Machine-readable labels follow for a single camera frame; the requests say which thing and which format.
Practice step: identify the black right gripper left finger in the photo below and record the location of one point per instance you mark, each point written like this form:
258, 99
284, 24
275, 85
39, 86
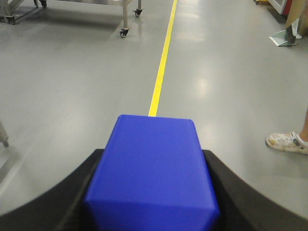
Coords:
60, 208

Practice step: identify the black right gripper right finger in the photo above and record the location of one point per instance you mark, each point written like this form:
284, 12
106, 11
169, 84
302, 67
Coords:
242, 208

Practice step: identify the blue plastic block part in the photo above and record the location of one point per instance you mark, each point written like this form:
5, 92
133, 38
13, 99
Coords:
152, 176

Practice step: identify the white clog shoe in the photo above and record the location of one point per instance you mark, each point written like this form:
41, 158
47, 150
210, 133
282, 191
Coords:
287, 142

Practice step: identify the steel wheeled table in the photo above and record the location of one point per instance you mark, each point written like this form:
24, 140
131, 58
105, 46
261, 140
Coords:
9, 7

